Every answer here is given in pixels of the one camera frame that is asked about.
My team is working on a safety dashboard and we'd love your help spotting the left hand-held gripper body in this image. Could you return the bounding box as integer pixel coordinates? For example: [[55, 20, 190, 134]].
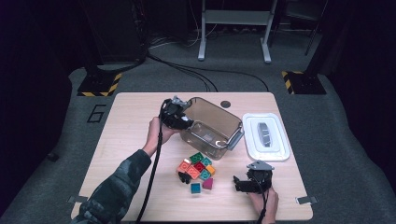
[[159, 95, 190, 129]]

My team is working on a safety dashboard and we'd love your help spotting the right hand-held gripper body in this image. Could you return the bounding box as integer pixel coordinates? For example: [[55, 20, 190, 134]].
[[247, 160, 276, 194]]

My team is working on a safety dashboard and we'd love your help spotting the transparent grey storage box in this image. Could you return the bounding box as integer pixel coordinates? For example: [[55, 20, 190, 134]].
[[179, 96, 246, 161]]

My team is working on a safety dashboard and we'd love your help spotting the green toy block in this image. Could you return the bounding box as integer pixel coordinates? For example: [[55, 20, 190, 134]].
[[189, 151, 205, 165]]

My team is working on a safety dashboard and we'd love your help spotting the salmon toy block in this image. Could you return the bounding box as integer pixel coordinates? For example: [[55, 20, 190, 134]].
[[177, 158, 191, 174]]

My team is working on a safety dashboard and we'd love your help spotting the white box lid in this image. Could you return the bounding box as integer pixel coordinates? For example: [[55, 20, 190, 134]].
[[242, 112, 291, 162]]

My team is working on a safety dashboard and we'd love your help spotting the coral toy block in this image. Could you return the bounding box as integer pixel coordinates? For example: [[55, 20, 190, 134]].
[[186, 165, 201, 180]]

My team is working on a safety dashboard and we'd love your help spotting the black toy block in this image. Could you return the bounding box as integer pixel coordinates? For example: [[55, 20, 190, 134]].
[[177, 172, 192, 185]]

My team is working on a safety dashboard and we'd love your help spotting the person's left hand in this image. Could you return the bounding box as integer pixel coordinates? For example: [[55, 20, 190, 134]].
[[143, 117, 181, 157]]

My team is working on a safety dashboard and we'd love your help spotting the person's right hand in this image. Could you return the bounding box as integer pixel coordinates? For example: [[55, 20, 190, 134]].
[[248, 186, 280, 224]]

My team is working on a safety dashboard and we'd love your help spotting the grey tape strip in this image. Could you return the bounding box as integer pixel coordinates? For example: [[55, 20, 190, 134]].
[[67, 195, 89, 204], [295, 195, 318, 205]]

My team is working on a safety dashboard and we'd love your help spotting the black striped stand base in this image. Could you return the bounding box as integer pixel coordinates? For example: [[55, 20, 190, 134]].
[[77, 72, 123, 97], [281, 70, 327, 95]]

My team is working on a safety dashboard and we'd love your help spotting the dark equipment cabinet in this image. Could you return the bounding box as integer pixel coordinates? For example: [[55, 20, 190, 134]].
[[78, 0, 148, 63]]

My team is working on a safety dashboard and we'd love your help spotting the grey metal stand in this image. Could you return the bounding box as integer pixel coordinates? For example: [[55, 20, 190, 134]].
[[197, 0, 278, 64]]

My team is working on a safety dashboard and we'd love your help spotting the dark curtain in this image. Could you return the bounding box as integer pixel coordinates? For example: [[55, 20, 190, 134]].
[[323, 0, 396, 200], [0, 0, 85, 216]]

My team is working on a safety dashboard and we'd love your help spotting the thin black tripod stand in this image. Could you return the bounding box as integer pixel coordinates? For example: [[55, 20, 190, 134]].
[[281, 0, 330, 57]]

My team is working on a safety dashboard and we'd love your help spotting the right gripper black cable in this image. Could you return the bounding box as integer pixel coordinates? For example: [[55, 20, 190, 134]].
[[255, 174, 270, 224]]

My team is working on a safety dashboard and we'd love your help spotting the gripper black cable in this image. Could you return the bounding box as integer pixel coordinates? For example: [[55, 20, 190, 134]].
[[134, 99, 166, 224], [255, 174, 270, 224]]

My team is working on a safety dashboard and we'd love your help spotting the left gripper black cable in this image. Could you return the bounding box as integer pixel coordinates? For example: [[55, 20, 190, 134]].
[[134, 99, 166, 224]]

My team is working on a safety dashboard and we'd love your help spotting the thick black floor cable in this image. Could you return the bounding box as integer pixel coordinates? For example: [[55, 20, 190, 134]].
[[96, 46, 149, 74]]

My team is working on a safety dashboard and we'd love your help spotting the bundle of pale cables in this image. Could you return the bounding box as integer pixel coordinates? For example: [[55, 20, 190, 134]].
[[148, 18, 219, 49]]

